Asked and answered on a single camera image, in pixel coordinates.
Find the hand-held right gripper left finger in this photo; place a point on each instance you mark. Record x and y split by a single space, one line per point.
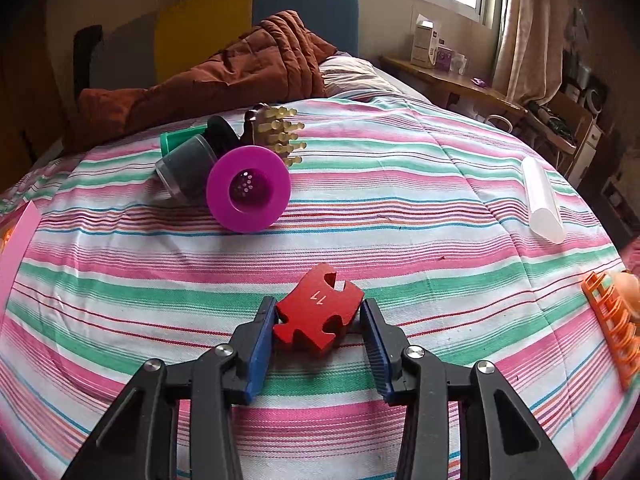
262 347

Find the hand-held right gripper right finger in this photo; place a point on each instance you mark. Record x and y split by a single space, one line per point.
372 352

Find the red wooden puzzle piece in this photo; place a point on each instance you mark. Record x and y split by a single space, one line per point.
315 310

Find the white tray pink rim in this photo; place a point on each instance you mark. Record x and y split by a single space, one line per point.
20 250

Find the striped pink green blanket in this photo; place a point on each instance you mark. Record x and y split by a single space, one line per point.
400 220

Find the purple plastic funnel cup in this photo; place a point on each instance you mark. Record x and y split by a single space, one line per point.
265 175

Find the grey round container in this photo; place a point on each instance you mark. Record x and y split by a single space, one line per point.
185 170

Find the wooden peg brush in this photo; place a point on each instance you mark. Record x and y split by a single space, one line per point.
275 130

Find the black round object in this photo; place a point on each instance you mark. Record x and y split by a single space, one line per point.
220 132

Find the green round lid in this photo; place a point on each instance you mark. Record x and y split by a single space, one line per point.
177 140

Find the translucent white tube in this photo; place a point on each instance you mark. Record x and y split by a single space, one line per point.
542 200

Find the orange plastic rack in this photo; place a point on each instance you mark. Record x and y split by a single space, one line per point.
612 330

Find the peach ball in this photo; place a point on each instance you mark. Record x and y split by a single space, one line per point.
629 290

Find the brown quilted jacket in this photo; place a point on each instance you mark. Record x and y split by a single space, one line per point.
200 80

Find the striped pillow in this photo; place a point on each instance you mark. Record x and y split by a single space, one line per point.
355 75

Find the wooden desk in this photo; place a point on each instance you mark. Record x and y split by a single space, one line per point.
450 82

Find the white small cabinet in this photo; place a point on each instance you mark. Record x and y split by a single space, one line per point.
585 155

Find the purple small box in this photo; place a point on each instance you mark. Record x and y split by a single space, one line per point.
444 57

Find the white carton box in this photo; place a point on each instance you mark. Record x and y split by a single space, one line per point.
422 42

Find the cardboard box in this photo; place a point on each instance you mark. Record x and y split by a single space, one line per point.
567 105

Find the grey yellow blue headboard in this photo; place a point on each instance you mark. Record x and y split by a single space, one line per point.
200 25

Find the beige curtain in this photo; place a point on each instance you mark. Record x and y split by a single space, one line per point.
530 25

